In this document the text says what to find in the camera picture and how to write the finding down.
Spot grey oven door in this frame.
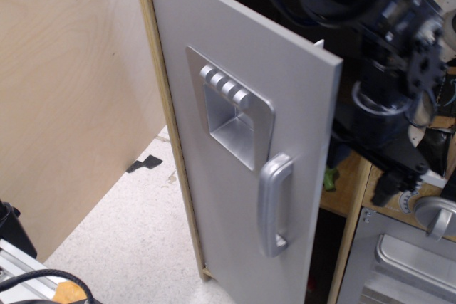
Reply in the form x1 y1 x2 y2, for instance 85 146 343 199
337 208 455 303

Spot black braided cable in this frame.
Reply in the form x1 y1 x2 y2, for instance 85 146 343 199
0 268 95 304

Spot silver oven door handle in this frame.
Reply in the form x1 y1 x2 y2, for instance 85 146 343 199
375 234 455 303

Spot wooden toy kitchen frame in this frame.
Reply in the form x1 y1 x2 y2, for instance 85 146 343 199
140 0 455 303

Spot black tape piece on floor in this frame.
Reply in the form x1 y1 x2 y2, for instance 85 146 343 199
126 155 162 174

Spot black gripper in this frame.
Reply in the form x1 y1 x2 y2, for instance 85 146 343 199
331 100 430 207

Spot orange tape piece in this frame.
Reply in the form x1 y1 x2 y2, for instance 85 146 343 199
52 281 88 303

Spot aluminium rail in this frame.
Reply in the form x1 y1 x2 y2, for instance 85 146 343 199
1 239 66 303

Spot silver ice dispenser panel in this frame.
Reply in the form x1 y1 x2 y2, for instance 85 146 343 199
185 46 275 173

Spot white speckled countertop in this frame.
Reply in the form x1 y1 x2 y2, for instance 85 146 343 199
408 0 455 188

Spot silver fridge door handle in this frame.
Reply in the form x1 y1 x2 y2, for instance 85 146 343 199
256 152 294 258

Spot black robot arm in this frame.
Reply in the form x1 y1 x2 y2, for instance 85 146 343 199
270 0 447 206

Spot plywood board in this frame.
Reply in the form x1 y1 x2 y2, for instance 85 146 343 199
1 0 165 261

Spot grey fridge door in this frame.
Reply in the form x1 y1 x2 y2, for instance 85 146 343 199
153 0 343 303

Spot green toy broccoli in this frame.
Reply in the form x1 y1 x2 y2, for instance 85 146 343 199
323 167 339 192

